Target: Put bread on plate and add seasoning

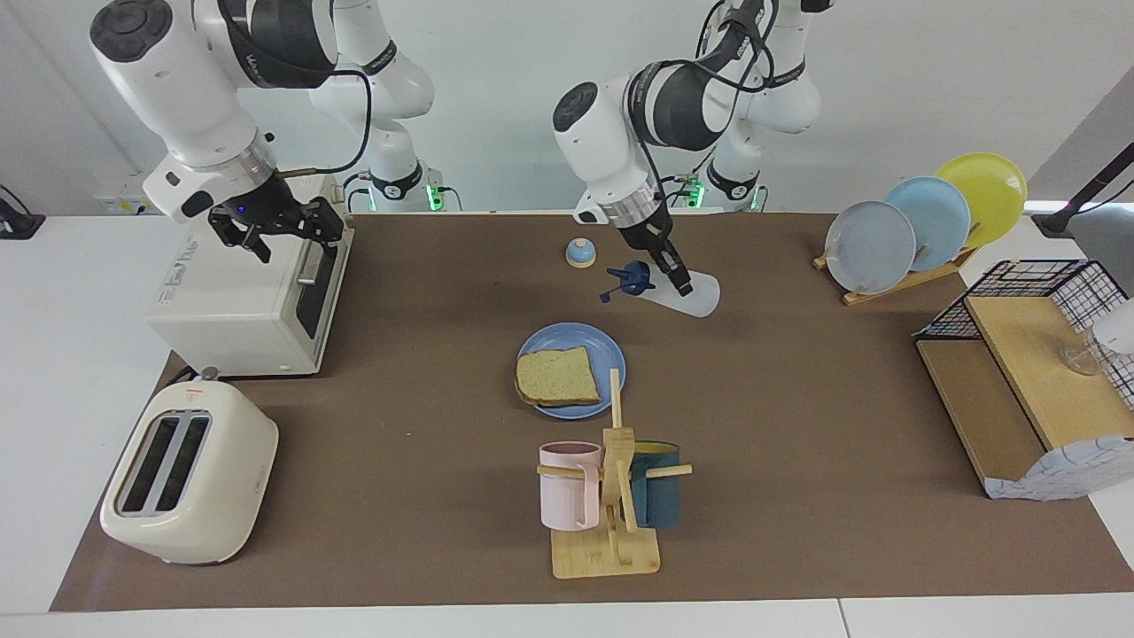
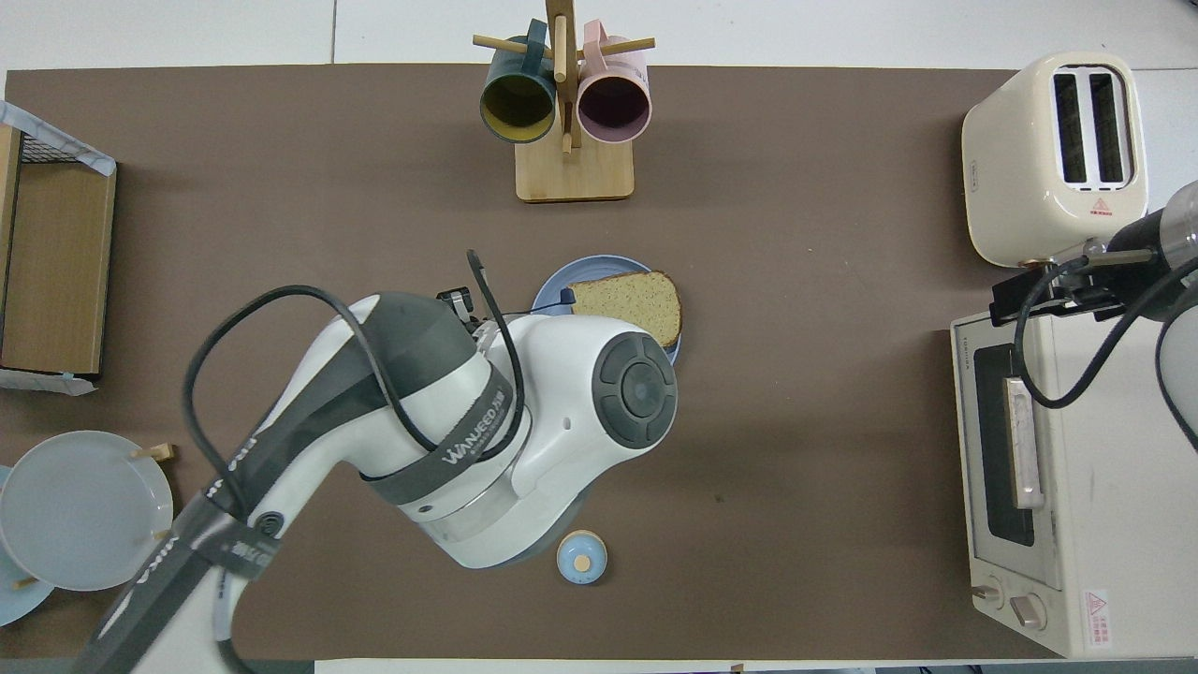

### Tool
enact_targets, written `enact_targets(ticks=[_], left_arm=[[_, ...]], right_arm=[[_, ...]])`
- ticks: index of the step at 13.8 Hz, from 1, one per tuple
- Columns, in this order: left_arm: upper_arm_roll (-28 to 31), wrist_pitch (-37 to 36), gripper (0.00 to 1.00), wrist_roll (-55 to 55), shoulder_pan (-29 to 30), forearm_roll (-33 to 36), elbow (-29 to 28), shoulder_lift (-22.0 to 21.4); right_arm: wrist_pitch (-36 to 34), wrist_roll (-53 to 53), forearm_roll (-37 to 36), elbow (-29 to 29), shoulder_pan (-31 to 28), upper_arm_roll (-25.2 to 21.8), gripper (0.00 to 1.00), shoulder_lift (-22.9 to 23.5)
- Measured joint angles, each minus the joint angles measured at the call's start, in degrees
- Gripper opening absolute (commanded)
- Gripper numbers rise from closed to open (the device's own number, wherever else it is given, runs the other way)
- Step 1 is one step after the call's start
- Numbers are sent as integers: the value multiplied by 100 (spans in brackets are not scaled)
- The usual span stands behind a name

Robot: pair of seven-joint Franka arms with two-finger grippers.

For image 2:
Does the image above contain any teal mug with yellow inside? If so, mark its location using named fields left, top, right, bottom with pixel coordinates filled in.
left=479, top=19, right=559, bottom=145

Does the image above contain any small blue call bell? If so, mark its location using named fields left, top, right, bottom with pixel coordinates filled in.
left=556, top=530, right=608, bottom=585

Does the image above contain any light blue round plate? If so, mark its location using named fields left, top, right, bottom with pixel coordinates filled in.
left=0, top=465, right=55, bottom=627

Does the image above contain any pink mug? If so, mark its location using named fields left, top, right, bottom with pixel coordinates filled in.
left=576, top=21, right=652, bottom=145

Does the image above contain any white toaster oven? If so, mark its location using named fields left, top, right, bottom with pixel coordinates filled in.
left=950, top=309, right=1198, bottom=659

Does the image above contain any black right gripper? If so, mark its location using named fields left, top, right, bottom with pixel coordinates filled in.
left=990, top=213, right=1167, bottom=328

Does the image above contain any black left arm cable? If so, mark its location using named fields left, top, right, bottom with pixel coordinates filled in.
left=183, top=248, right=527, bottom=525

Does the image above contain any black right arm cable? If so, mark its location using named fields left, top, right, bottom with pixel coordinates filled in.
left=1015, top=253, right=1198, bottom=411

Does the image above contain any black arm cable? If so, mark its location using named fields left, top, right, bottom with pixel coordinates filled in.
left=1015, top=253, right=1198, bottom=411
left=183, top=248, right=527, bottom=525

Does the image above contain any toasted bread slice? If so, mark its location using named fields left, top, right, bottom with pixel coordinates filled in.
left=566, top=271, right=683, bottom=349

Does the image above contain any cream two-slot toaster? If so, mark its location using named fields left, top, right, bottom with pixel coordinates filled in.
left=961, top=51, right=1150, bottom=270

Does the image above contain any brown table mat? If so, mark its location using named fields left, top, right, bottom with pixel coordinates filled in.
left=0, top=64, right=1059, bottom=661

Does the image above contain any grey round plate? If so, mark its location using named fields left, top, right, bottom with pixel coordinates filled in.
left=0, top=430, right=175, bottom=592

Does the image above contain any wooden plate rack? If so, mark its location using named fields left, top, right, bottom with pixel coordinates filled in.
left=11, top=443, right=176, bottom=591

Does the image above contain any wooden mug rack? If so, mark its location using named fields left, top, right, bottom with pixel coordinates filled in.
left=473, top=0, right=656, bottom=203

